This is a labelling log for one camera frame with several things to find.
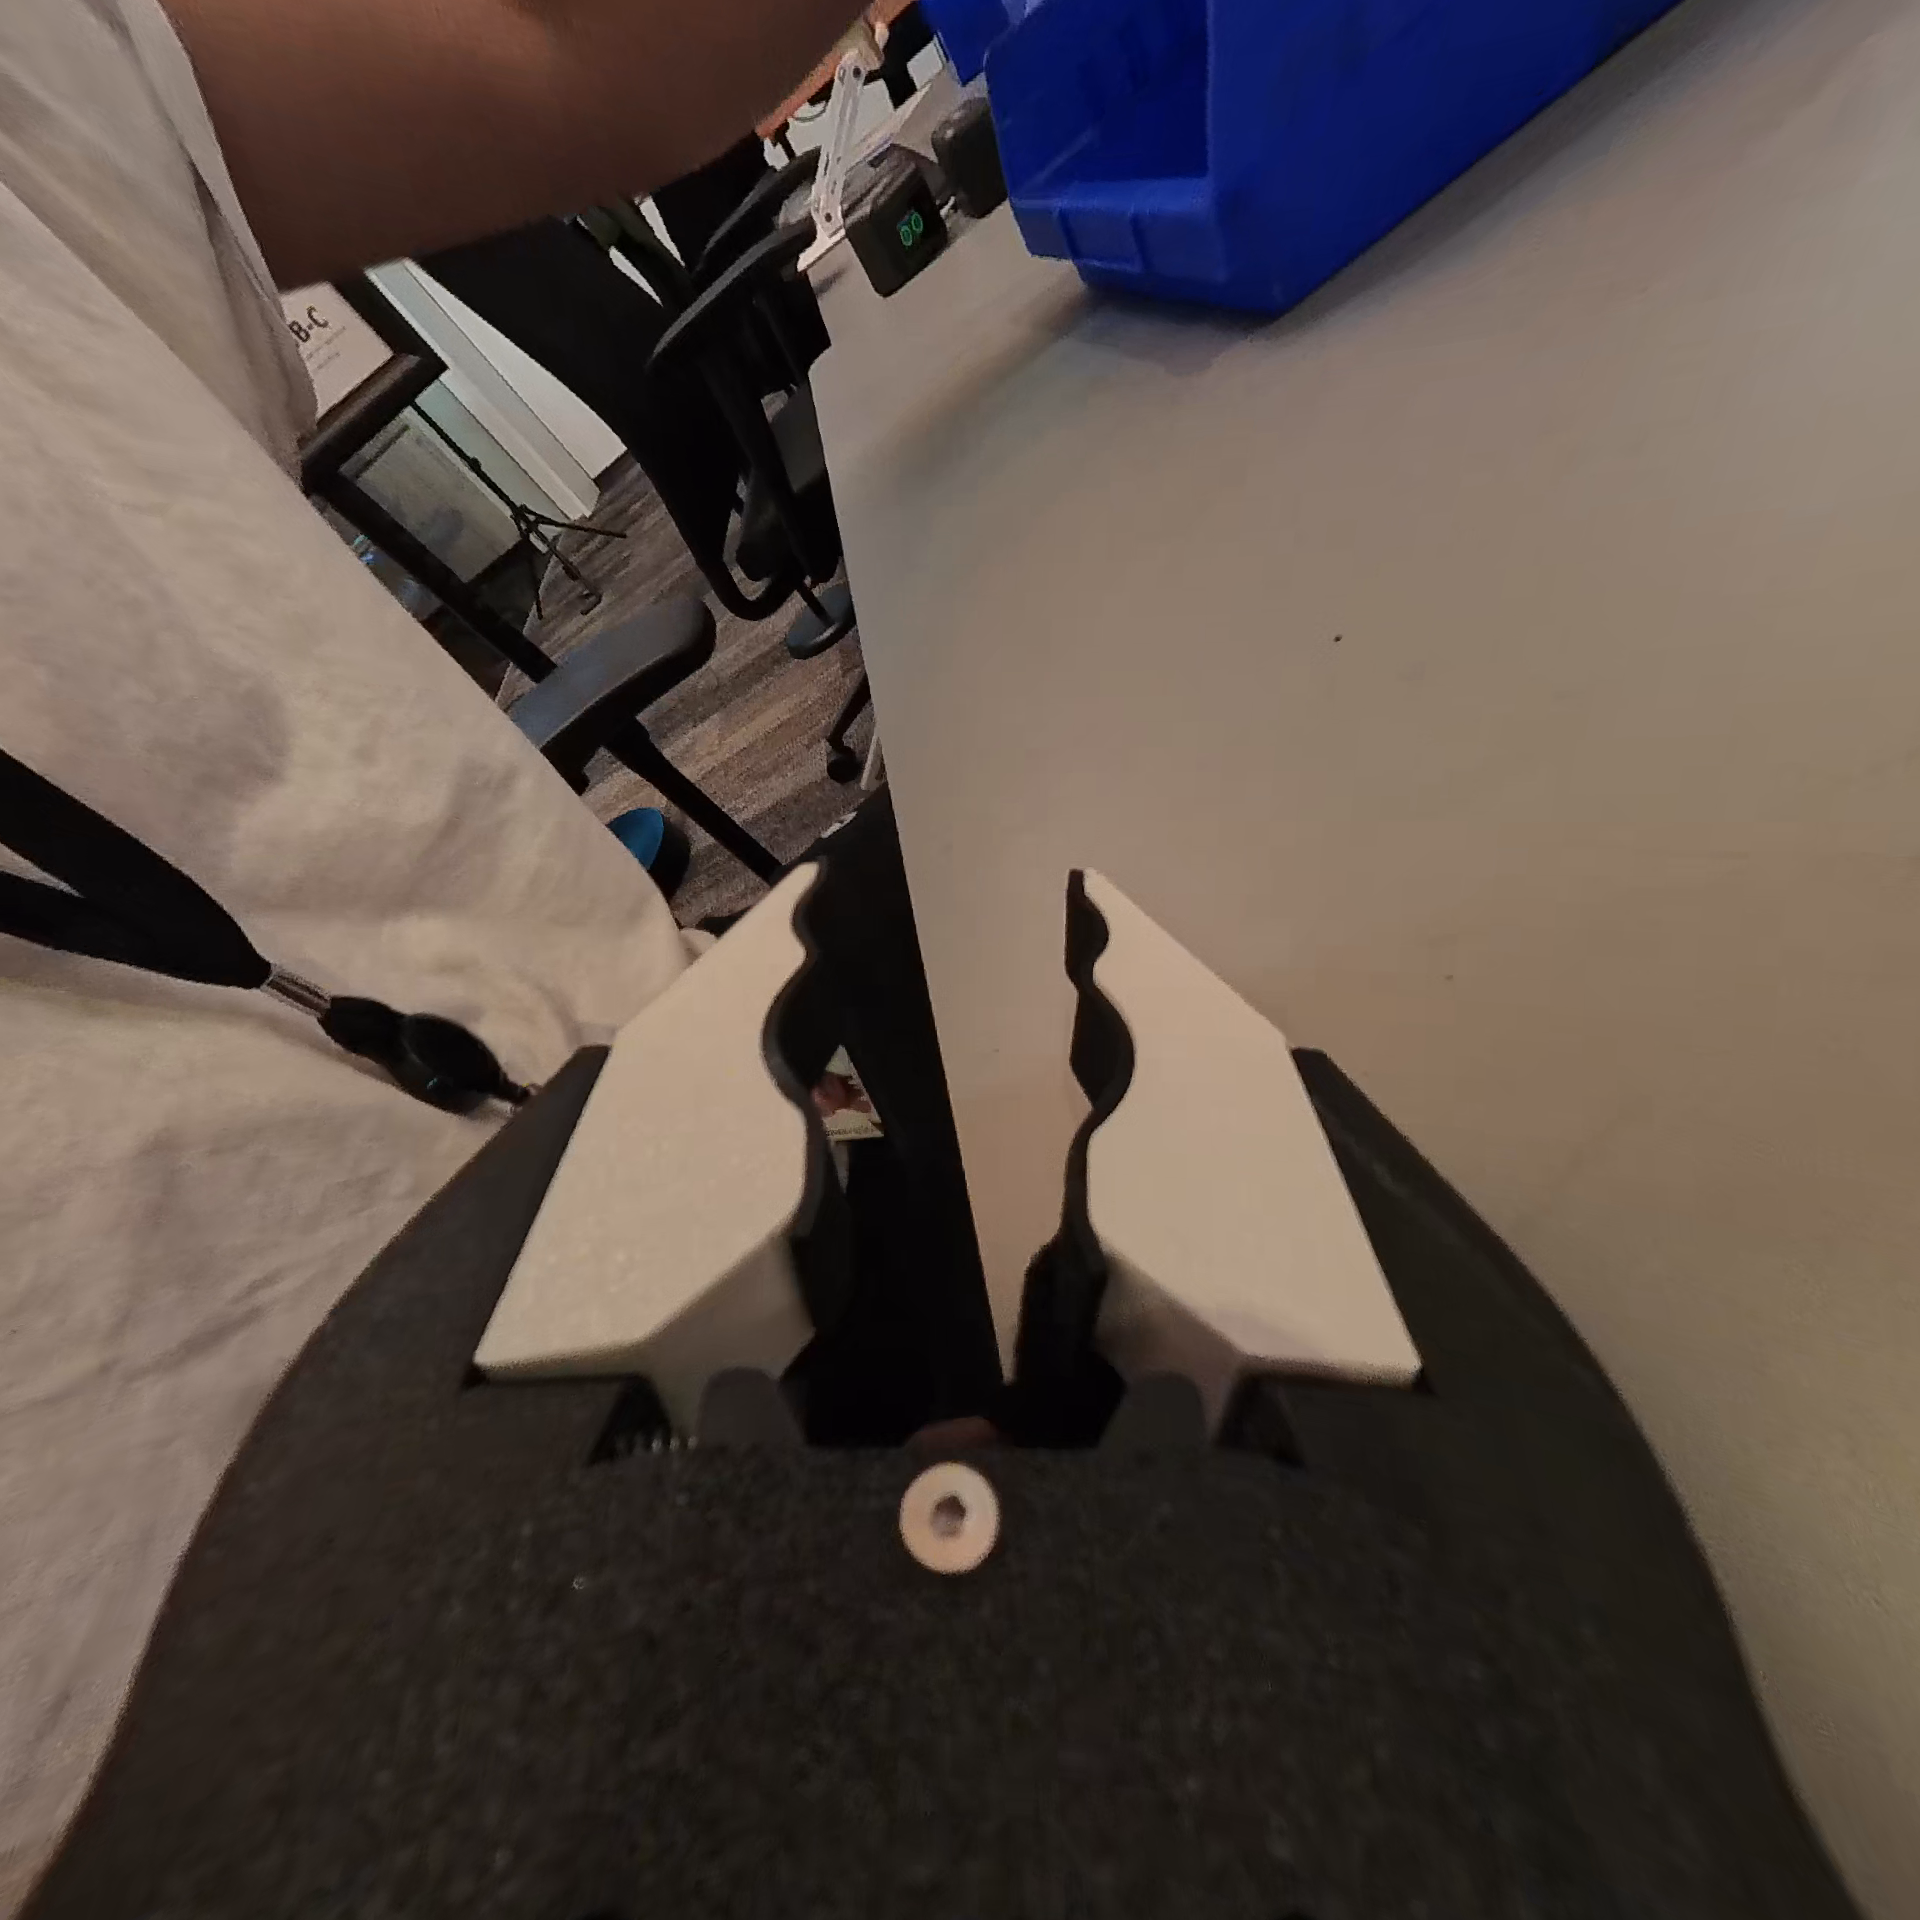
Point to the blue round object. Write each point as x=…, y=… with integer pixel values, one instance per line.
x=648, y=849

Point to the grey desk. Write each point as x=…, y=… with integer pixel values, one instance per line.
x=1424, y=676

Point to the white framed sign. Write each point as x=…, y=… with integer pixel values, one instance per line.
x=339, y=352

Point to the black tripod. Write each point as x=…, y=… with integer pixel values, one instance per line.
x=541, y=540

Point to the blue plastic bin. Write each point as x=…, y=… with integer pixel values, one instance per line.
x=1231, y=135

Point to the person's left forearm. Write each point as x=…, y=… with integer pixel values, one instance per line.
x=495, y=119

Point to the white t-shirt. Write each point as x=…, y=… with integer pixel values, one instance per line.
x=225, y=676

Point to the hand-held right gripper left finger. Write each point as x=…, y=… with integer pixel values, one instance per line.
x=661, y=1185

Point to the small dark grey device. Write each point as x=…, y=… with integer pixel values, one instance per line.
x=967, y=158

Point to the small printed card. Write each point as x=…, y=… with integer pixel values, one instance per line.
x=849, y=1103

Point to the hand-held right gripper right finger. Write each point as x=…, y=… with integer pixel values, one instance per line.
x=1231, y=1201

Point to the black device with green lights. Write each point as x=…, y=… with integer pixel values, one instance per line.
x=902, y=235

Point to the black framed side table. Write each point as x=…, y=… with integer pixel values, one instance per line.
x=435, y=525

